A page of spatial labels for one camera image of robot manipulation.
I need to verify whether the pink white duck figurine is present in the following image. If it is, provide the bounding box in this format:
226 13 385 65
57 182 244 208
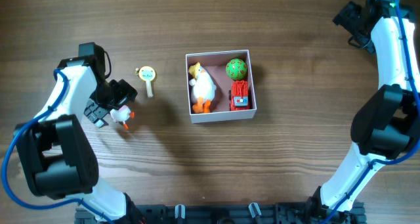
110 105 135 130

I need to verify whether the yellow wooden rattle toy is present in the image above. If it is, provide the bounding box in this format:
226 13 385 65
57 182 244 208
135 66 156 98

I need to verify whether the white yellow plush duck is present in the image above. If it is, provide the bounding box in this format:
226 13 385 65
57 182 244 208
188 62 217 114

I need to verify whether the pink cardboard box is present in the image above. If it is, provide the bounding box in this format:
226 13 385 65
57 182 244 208
185 49 257 123

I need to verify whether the green patterned ball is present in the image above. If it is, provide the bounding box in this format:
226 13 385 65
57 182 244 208
226 58 248 81

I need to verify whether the red toy fire truck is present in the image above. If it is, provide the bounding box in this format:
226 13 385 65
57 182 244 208
229 80 250 111

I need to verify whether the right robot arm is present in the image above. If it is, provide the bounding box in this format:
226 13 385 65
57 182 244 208
304 0 419 223

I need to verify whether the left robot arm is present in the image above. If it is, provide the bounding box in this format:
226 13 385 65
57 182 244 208
1 42 146 223

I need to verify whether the left blue cable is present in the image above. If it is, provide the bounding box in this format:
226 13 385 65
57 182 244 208
1 68 116 224

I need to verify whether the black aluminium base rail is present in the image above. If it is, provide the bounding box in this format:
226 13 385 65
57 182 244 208
74 202 366 224

